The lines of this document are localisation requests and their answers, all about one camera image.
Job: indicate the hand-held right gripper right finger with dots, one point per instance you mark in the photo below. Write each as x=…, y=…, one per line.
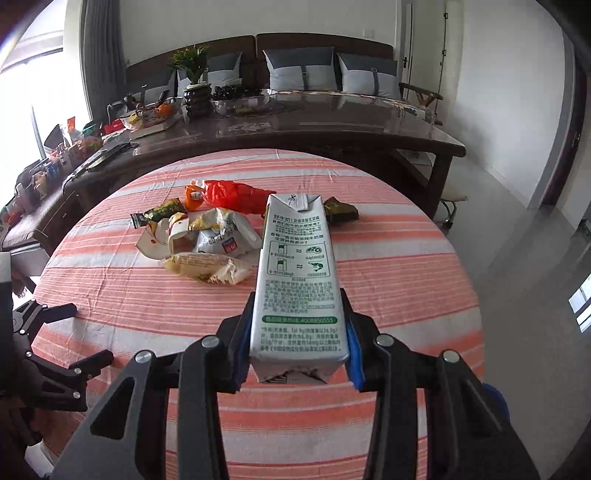
x=355, y=364

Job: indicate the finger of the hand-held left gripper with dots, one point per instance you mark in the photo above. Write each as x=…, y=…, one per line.
x=69, y=369
x=51, y=313

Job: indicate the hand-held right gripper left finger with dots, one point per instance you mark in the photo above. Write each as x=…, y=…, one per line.
x=241, y=369

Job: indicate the white green milk carton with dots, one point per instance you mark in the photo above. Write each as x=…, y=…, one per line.
x=295, y=277

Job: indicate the white snack bag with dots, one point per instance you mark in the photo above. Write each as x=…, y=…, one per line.
x=221, y=240

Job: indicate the orange plastic bag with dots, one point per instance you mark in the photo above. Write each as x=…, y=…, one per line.
x=231, y=194

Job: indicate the orange striped tablecloth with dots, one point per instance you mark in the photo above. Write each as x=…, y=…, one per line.
x=392, y=277

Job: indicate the yellow snack bag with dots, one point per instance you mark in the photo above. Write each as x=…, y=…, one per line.
x=207, y=267

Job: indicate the white red torn wrapper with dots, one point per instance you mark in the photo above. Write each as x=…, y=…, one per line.
x=154, y=240

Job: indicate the row of small bottles and toys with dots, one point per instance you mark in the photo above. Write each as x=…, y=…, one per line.
x=51, y=166

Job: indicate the green snack wrapper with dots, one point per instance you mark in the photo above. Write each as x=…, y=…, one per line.
x=161, y=213

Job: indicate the grey tablet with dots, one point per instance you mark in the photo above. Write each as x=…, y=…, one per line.
x=90, y=167

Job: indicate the dark brown snack wrapper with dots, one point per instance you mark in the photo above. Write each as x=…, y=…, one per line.
x=341, y=211

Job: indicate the black phone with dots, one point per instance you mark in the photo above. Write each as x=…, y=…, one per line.
x=117, y=150

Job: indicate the small orange packet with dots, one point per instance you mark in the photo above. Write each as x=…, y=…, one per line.
x=194, y=196

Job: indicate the beige rolling stool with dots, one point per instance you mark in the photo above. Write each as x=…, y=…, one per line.
x=452, y=203

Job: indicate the orange white paper bag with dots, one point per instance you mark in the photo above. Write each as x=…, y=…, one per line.
x=71, y=124

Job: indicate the red box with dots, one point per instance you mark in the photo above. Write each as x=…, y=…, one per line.
x=114, y=127

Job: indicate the thick book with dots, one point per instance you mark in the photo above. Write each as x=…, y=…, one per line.
x=154, y=130

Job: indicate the glass bowl with oranges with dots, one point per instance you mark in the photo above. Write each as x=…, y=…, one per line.
x=152, y=115

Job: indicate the dark wooden coffee table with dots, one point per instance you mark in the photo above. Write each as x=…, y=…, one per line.
x=323, y=124

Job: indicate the dark ribbed vase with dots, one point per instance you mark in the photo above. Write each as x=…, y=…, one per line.
x=197, y=104

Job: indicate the grey curtain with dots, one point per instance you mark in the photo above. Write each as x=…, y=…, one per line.
x=101, y=55

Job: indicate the glass bowl of dark fruit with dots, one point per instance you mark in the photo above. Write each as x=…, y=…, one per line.
x=231, y=94

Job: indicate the green house plant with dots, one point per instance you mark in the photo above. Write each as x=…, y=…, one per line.
x=189, y=62

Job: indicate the grey blue cushion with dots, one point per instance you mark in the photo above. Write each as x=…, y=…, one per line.
x=221, y=69
x=369, y=76
x=300, y=69

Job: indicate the dark door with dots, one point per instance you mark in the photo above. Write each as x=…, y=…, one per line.
x=561, y=152

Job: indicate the dark brown sofa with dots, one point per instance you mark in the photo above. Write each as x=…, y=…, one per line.
x=323, y=44

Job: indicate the white door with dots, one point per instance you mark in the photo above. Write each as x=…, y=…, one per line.
x=427, y=46

